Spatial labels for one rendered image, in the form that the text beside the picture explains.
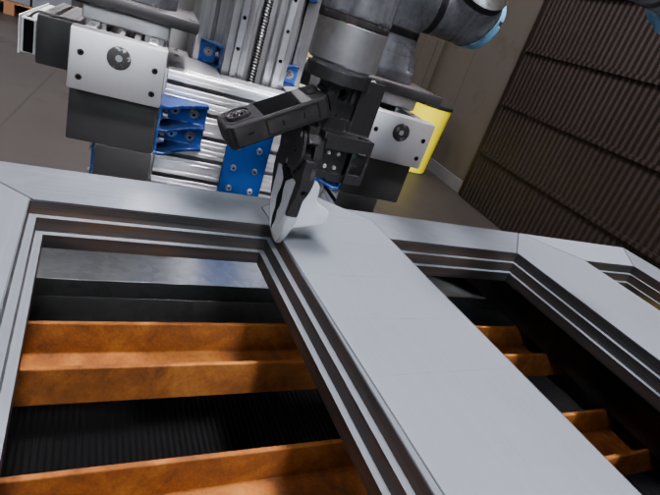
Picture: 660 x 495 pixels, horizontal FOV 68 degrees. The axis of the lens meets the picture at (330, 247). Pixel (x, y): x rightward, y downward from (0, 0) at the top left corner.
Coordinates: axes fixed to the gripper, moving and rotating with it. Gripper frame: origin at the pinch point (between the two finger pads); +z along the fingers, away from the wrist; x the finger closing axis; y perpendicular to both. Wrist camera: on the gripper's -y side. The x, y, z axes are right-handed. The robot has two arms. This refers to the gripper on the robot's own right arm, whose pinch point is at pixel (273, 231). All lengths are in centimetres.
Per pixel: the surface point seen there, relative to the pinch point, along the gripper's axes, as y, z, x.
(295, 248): 2.1, 0.7, -2.7
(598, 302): 49, 1, -11
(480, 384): 13.0, 0.7, -25.8
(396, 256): 17.1, 0.6, -2.3
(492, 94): 309, -8, 319
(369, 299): 7.6, 0.7, -12.5
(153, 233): -13.2, 3.0, 2.3
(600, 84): 292, -40, 203
